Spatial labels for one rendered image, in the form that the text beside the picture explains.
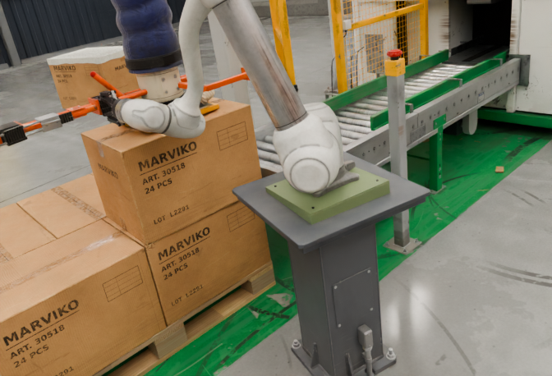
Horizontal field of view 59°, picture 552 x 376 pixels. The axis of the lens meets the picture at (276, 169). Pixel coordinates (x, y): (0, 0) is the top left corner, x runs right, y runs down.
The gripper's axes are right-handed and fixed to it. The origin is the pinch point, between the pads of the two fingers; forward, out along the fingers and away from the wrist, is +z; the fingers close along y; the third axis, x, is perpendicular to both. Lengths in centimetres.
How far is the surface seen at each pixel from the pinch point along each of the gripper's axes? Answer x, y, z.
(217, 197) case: 29, 48, -20
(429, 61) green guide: 265, 48, 21
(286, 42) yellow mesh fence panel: 138, 7, 41
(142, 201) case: -2.5, 35.5, -18.6
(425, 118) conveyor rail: 169, 56, -34
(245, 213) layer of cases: 43, 63, -19
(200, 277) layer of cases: 14, 81, -18
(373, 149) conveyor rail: 119, 56, -34
